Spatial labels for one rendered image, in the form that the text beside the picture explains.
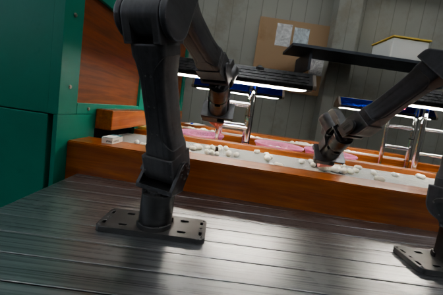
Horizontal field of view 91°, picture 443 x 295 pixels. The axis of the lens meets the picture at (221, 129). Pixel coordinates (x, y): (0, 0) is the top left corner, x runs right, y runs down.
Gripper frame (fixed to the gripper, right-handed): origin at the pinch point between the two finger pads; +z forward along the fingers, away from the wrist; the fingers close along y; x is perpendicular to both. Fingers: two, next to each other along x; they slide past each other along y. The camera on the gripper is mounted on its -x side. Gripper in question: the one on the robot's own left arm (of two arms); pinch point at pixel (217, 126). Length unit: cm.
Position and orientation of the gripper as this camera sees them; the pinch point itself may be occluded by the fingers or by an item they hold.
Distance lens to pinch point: 76.2
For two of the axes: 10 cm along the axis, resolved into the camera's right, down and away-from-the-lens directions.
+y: -9.9, -1.5, 0.5
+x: -1.5, 8.0, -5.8
